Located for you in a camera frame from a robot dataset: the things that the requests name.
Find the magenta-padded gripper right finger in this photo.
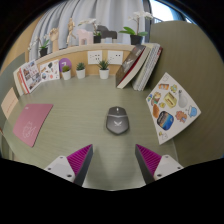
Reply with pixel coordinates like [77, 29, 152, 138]
[134, 143, 184, 185]

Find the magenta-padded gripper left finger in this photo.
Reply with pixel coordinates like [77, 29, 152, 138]
[43, 143, 94, 187]

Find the dark grey computer mouse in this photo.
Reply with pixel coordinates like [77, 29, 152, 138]
[105, 105, 130, 136]

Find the pink mouse pad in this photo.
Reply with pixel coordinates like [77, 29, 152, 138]
[12, 103, 54, 148]

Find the white sheet with colourful stickers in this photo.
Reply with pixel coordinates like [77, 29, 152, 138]
[145, 72, 202, 146]

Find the small plant in white pot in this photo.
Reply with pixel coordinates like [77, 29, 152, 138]
[61, 65, 72, 81]
[97, 59, 111, 80]
[75, 62, 87, 80]

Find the white thick book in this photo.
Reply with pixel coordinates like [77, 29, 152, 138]
[131, 43, 164, 92]

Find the white card with pictures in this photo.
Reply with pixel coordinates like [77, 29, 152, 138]
[38, 59, 61, 83]

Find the red and white photo magazine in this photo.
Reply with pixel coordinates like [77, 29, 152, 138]
[18, 59, 43, 95]

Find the round purple sign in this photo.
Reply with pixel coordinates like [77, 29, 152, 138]
[58, 57, 73, 73]

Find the wooden shelf ledge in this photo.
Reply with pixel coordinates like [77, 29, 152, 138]
[33, 42, 139, 64]

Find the white orchid in black pot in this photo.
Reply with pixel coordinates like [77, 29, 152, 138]
[28, 34, 51, 58]
[118, 10, 154, 46]
[78, 18, 103, 44]

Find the pink horse figure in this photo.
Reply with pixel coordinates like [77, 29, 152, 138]
[76, 28, 95, 47]

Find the wooden mannequin figure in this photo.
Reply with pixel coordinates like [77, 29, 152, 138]
[65, 17, 77, 48]

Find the black horse figure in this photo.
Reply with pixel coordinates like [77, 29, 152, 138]
[96, 25, 118, 44]

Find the grey curtain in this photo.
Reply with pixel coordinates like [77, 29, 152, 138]
[29, 0, 146, 54]

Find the window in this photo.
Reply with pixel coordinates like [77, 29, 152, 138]
[148, 0, 194, 24]

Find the white wall socket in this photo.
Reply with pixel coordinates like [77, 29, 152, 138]
[87, 49, 104, 65]
[107, 49, 124, 66]

